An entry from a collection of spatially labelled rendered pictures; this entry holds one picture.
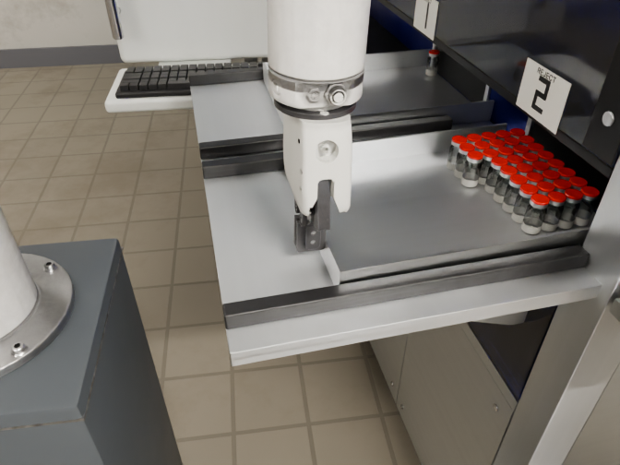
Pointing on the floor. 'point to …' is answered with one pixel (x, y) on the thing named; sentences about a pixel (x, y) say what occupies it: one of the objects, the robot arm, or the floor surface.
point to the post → (572, 353)
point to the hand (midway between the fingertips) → (309, 232)
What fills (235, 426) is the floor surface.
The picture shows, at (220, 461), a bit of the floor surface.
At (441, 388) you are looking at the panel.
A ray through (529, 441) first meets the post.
